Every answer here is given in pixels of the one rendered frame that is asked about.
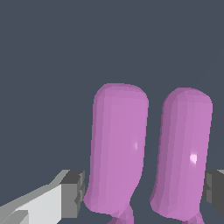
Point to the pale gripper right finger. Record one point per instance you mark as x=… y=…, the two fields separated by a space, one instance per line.
x=215 y=189

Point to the pink two-lobed object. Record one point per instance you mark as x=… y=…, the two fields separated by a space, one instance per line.
x=118 y=145

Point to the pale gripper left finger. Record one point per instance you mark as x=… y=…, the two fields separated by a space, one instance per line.
x=46 y=201

